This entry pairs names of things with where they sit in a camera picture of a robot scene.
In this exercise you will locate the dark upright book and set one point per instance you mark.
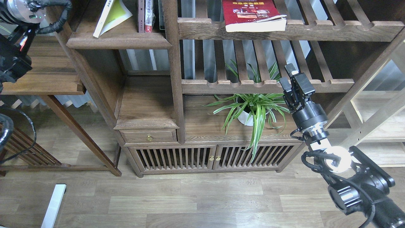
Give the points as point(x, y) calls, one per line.
point(161, 16)

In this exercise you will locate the red white upright book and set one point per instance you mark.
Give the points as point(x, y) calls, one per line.
point(149, 16)

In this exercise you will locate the white plant pot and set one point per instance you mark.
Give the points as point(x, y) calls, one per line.
point(246, 117)

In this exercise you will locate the light wooden shelf unit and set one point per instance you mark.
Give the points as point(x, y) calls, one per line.
point(371, 114)

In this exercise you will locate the yellow-green cover book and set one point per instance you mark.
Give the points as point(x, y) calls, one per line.
point(114, 13)

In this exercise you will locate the dark wooden bookshelf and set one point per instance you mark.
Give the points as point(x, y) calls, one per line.
point(159, 83)

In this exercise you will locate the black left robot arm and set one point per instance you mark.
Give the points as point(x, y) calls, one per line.
point(27, 16)

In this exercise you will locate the white metal stand leg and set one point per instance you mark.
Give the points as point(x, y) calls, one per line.
point(54, 206)

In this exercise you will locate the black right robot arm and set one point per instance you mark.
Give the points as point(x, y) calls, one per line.
point(355, 182)

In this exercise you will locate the dark wooden slatted chair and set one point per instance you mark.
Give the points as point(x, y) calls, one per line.
point(34, 157)

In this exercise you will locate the dark wooden side table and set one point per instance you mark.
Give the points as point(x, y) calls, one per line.
point(53, 74)

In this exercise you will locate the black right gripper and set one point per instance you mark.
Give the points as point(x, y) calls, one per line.
point(308, 116)

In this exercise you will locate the pink spine upright book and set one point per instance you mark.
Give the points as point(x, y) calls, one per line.
point(141, 16)

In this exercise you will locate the red cover book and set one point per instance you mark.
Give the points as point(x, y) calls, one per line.
point(252, 16)

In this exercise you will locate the green spider plant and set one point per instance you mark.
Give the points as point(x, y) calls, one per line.
point(265, 107)

